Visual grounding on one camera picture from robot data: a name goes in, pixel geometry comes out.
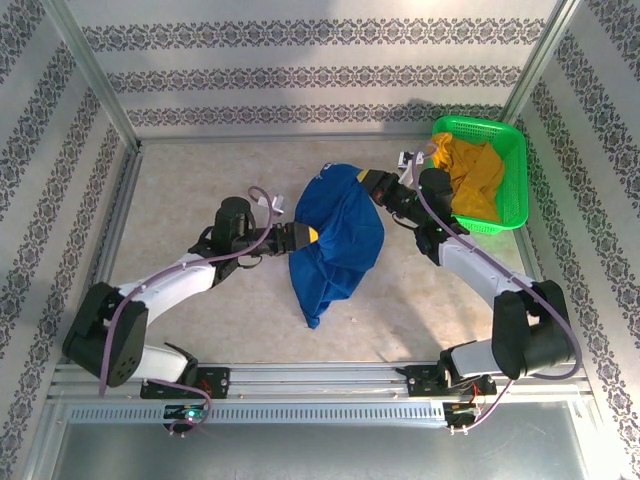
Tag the slanted aluminium frame post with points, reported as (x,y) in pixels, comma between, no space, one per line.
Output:
(90,70)
(540,55)

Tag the grey sheet metal panel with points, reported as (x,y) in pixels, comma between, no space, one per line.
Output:
(320,450)

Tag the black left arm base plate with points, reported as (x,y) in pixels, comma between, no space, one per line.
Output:
(220,382)

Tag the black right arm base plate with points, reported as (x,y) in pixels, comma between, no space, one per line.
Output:
(420,382)

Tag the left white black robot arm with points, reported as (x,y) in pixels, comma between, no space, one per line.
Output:
(165,285)

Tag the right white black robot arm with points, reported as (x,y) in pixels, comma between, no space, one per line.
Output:
(480,265)

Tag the aluminium back rail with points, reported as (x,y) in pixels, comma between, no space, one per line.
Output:
(280,137)

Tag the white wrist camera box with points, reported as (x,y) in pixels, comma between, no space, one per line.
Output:
(272,205)
(406,161)

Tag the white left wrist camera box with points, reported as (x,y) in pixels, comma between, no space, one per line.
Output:
(272,205)

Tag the long aluminium mounting rail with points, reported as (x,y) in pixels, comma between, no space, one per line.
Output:
(320,380)

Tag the yellow cloth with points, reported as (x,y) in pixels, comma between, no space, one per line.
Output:
(475,180)

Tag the green plastic basket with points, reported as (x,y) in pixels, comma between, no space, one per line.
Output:
(515,165)

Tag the blue t-shirt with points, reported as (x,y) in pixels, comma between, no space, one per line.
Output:
(340,240)

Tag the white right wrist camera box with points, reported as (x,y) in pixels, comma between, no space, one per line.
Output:
(406,161)

